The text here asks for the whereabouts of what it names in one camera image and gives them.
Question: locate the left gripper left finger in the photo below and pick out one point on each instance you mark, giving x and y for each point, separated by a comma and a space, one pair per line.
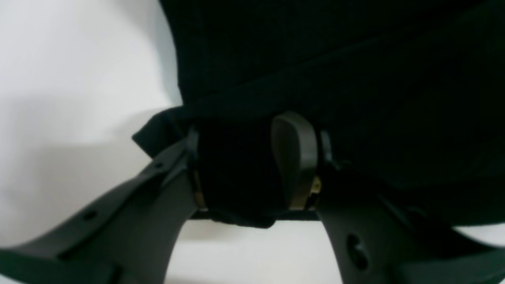
192, 143

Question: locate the black T-shirt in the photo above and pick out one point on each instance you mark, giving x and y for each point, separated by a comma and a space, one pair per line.
410, 92

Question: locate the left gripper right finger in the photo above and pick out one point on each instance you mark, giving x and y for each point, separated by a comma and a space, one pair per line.
300, 151

